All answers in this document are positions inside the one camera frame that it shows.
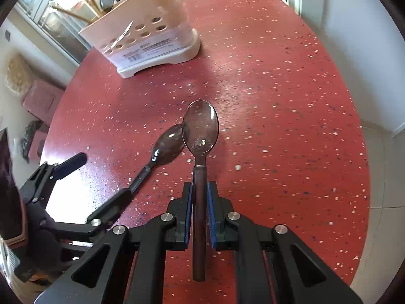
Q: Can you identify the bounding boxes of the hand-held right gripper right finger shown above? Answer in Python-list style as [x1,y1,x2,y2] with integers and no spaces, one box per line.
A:
[207,180,364,304]

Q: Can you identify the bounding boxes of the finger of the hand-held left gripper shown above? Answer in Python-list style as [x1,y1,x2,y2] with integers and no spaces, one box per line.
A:
[51,153,88,181]
[87,189,132,229]

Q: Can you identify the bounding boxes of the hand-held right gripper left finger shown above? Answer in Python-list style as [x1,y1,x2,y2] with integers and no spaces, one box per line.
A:
[35,182,193,304]

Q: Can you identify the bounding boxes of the beige plastic utensil holder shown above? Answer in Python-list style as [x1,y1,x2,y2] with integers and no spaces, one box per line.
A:
[78,0,200,79]

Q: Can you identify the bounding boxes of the person's left forearm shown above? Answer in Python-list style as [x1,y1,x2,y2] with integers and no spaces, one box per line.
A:
[6,272,57,302]

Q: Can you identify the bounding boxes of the dark maroon cloth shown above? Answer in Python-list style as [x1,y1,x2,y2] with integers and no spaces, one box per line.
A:
[0,129,30,251]

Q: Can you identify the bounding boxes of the small pink box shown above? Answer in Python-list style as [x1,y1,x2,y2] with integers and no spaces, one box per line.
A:
[27,130,49,162]

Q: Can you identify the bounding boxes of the black plastic bag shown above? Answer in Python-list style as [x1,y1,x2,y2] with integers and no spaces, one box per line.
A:
[19,120,45,162]

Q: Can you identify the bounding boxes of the large pink box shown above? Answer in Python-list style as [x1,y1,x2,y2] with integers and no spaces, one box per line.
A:
[22,80,65,125]

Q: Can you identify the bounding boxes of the bag of pale balls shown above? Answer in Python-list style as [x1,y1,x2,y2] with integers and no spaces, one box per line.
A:
[5,54,34,94]

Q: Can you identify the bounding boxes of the glass sliding door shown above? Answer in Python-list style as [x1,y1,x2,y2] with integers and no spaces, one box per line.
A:
[17,0,105,67]

